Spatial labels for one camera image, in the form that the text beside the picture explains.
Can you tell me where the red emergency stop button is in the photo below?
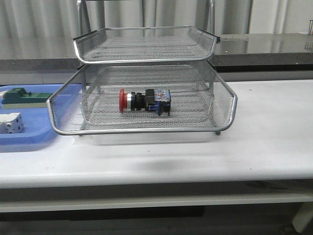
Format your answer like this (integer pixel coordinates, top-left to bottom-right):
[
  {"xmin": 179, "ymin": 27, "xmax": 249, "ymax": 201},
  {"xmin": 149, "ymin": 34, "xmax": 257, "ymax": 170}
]
[{"xmin": 119, "ymin": 89, "xmax": 171, "ymax": 116}]

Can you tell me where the grey stone counter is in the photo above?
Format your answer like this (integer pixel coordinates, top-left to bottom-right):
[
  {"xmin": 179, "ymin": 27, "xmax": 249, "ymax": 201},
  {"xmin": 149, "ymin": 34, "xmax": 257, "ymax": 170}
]
[{"xmin": 0, "ymin": 33, "xmax": 313, "ymax": 85}]

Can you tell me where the blue plastic tray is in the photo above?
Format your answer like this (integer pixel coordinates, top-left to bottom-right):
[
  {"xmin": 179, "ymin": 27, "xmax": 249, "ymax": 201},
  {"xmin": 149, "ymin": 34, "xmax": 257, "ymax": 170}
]
[{"xmin": 0, "ymin": 84, "xmax": 62, "ymax": 152}]

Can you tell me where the green electrical module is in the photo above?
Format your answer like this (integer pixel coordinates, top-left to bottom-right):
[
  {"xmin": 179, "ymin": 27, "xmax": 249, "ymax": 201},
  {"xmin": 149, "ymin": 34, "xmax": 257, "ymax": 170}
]
[{"xmin": 1, "ymin": 88, "xmax": 52, "ymax": 109}]

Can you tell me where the white circuit breaker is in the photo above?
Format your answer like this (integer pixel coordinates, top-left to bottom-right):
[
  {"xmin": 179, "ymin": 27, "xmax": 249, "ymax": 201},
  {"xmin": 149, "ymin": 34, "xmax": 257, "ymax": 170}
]
[{"xmin": 0, "ymin": 113, "xmax": 24, "ymax": 134}]

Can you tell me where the white table leg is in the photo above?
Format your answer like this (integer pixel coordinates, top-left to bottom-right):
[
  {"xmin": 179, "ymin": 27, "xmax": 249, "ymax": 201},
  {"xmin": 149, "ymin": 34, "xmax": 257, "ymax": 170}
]
[{"xmin": 292, "ymin": 202, "xmax": 313, "ymax": 233}]

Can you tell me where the small metal pins stand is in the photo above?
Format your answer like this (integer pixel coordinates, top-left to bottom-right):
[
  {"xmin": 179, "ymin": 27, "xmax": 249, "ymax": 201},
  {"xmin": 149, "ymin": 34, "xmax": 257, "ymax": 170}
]
[{"xmin": 308, "ymin": 20, "xmax": 313, "ymax": 35}]

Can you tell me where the grey metal rack frame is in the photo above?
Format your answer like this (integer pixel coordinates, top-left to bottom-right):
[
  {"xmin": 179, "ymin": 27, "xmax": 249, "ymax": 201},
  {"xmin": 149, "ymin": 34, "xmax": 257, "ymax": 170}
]
[{"xmin": 77, "ymin": 0, "xmax": 220, "ymax": 135}]

